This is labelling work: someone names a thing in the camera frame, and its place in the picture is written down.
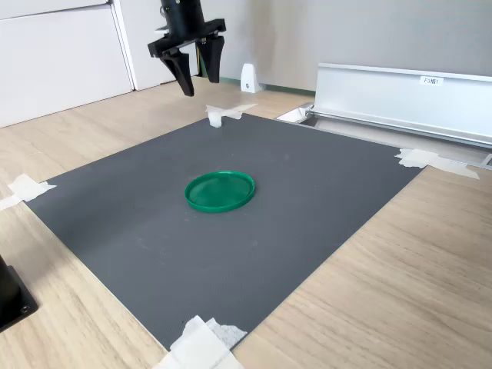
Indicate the dark grey mat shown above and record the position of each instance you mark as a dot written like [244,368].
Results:
[215,250]

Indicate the small white paper label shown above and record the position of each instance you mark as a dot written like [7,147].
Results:
[432,81]

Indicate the round green lid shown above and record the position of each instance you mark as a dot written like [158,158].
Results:
[220,192]

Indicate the small white bracket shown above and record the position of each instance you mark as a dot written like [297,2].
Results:
[249,78]

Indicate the black robot foot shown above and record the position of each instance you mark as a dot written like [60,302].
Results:
[11,296]

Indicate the white tape strip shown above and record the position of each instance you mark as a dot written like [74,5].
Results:
[200,346]
[27,186]
[234,110]
[423,158]

